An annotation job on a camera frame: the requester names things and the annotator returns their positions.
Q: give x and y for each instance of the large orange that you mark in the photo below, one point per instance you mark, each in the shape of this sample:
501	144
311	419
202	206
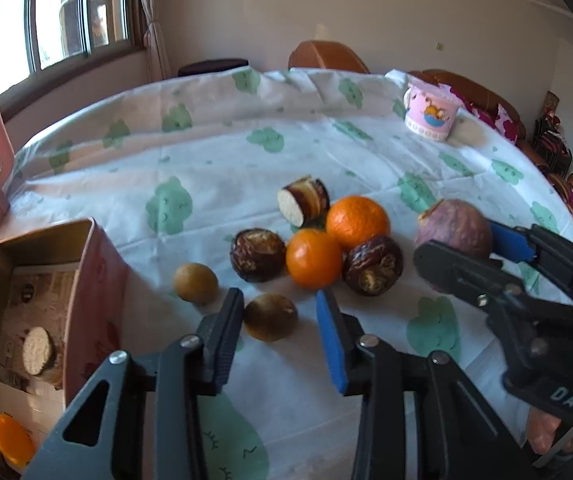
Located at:
359	222

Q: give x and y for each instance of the cut water chestnut piece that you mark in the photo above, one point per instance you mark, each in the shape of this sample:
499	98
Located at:
36	350
301	200

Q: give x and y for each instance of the brown leather armchair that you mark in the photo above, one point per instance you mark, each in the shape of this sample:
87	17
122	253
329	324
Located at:
326	56

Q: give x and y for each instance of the brown leather sofa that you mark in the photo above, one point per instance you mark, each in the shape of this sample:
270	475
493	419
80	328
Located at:
486	92

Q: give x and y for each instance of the pink cartoon cup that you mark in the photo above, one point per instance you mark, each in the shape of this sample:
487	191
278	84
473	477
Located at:
431	115

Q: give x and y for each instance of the sliding glass window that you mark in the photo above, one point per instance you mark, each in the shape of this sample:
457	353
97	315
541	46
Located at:
66	10

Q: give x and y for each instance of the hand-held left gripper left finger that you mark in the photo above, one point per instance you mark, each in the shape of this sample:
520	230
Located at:
224	332

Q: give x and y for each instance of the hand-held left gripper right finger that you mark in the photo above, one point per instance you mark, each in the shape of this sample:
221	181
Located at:
330	340

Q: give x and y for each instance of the floral magenta pillow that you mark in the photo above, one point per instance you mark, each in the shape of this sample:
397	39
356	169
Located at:
458	94
508	122

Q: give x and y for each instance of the dark wooden shelf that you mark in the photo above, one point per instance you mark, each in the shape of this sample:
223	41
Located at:
553	135

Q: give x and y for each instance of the person's right hand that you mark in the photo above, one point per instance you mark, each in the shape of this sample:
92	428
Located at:
542	430

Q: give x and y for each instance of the small orange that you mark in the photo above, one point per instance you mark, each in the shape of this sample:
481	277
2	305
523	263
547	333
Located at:
314	260
11	440

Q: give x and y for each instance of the purple round fruit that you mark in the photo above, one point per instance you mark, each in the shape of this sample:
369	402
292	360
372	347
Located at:
456	227

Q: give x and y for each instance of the printed paper lining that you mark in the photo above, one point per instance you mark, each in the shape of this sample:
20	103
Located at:
36	310

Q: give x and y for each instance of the tan longan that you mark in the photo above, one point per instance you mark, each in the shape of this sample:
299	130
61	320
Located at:
195	283
270	317

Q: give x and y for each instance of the pink rectangular box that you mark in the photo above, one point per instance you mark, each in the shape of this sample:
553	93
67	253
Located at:
96	310

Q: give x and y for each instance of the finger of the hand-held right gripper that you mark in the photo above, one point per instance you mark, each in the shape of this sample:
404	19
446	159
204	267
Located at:
458	272
511	244

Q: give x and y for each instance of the dark brown water chestnut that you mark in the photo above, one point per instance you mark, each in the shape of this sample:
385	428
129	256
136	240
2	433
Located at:
372	265
257	255

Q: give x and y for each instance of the beige curtain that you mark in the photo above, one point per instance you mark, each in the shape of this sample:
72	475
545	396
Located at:
155	20

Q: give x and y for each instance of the dark round stool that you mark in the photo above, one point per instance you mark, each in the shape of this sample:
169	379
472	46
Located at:
211	66

